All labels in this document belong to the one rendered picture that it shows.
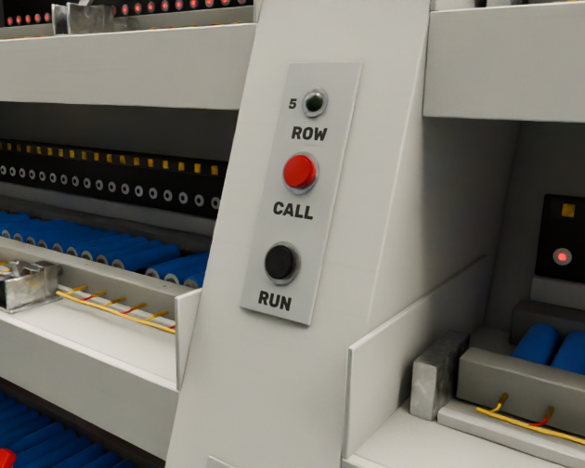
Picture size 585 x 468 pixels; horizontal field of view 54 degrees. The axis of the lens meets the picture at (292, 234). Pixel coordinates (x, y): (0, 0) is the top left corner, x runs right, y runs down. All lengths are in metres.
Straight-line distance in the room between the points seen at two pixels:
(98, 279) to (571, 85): 0.32
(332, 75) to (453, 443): 0.18
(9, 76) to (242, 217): 0.26
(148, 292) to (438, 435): 0.21
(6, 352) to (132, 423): 0.13
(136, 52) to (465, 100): 0.21
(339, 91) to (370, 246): 0.07
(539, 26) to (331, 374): 0.17
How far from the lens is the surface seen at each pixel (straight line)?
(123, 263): 0.48
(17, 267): 0.44
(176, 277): 0.43
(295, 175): 0.27
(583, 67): 0.25
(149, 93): 0.37
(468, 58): 0.26
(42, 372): 0.41
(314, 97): 0.27
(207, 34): 0.34
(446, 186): 0.31
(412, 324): 0.29
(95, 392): 0.36
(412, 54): 0.27
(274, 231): 0.27
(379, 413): 0.28
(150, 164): 0.58
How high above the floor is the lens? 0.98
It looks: 2 degrees up
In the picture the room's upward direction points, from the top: 12 degrees clockwise
